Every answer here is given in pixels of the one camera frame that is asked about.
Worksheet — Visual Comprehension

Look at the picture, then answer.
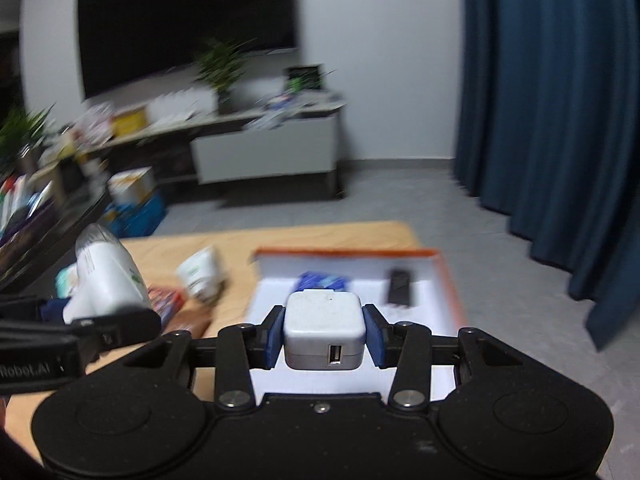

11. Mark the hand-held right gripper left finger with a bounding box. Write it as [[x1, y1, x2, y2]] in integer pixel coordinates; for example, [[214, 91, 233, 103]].
[[122, 305, 287, 410]]

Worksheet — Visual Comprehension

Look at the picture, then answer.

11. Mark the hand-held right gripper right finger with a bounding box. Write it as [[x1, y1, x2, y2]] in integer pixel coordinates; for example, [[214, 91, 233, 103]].
[[362, 304, 521, 409]]

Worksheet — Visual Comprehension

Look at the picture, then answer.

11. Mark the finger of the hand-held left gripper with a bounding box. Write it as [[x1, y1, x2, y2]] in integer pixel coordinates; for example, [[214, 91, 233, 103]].
[[0, 296, 71, 322], [65, 306, 162, 361]]

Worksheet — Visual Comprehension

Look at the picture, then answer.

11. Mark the blue playing card box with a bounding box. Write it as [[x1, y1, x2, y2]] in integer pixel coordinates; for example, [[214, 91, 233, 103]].
[[147, 285, 188, 321]]

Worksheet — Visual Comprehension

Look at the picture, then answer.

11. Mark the white bottle with clear cap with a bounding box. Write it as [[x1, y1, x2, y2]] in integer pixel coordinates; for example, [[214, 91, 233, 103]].
[[62, 222, 151, 326]]

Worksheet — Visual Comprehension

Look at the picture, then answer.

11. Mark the white USB charger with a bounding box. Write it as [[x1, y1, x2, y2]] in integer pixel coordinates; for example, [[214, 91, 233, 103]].
[[283, 290, 365, 372]]

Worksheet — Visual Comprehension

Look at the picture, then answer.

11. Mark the orange-rimmed white box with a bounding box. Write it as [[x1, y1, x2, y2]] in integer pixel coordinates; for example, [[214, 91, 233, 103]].
[[245, 246, 470, 397]]

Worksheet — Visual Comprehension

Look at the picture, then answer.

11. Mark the black remote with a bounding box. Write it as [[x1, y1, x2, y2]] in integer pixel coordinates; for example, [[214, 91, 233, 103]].
[[384, 267, 420, 309]]

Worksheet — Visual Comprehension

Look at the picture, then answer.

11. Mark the blue packet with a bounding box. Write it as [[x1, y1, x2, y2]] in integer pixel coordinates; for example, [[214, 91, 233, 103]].
[[297, 271, 351, 293]]

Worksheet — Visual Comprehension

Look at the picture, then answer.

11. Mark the dark glass table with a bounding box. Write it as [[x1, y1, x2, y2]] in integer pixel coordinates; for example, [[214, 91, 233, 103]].
[[0, 185, 113, 293]]

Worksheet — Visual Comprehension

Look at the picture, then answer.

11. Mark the blue plastic crate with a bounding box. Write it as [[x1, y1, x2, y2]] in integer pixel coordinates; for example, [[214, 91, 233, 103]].
[[102, 192, 168, 238]]

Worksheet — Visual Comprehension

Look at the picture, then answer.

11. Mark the stack of assorted packets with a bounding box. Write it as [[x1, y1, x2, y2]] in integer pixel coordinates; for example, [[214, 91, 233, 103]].
[[0, 172, 53, 246]]

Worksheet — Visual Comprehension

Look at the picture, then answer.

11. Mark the tan cardboard box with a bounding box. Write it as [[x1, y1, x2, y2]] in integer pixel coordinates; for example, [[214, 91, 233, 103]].
[[30, 160, 68, 206]]

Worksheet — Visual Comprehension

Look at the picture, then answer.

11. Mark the white carton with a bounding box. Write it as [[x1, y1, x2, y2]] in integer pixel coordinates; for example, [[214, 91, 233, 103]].
[[107, 167, 157, 207]]

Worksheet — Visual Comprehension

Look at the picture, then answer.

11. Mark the large potted plant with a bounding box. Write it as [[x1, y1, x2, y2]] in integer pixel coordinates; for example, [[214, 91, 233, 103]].
[[0, 105, 56, 171]]

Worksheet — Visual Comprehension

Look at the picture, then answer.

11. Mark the white television cabinet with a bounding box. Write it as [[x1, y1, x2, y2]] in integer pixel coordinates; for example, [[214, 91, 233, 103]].
[[75, 95, 348, 201]]

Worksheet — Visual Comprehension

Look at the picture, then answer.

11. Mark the clear plastic bag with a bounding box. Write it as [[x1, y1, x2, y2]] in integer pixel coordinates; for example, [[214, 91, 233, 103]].
[[75, 102, 116, 141]]

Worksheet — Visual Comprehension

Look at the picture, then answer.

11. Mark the yellow box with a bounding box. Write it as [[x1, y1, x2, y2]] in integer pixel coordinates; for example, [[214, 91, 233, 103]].
[[112, 110, 148, 137]]

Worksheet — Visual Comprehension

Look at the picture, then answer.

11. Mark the pile of small packets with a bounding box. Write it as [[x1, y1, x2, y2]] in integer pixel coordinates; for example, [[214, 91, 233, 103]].
[[245, 91, 346, 131]]

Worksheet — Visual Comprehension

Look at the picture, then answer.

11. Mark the row of white boxes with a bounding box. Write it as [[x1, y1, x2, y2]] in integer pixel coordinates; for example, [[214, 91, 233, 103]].
[[147, 87, 220, 123]]

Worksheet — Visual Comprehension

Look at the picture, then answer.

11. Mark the black and green box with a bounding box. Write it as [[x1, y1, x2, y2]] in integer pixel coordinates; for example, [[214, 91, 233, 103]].
[[286, 64, 323, 93]]

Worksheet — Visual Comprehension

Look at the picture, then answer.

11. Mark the small potted plant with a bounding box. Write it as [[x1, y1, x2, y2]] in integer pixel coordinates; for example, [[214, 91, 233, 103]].
[[192, 37, 256, 113]]

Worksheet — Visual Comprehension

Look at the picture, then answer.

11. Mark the blue curtain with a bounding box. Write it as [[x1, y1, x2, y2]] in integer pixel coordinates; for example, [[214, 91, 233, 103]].
[[452, 0, 640, 351]]

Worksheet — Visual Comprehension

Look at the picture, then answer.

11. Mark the black wall television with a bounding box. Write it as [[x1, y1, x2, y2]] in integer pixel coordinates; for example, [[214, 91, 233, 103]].
[[75, 0, 300, 101]]

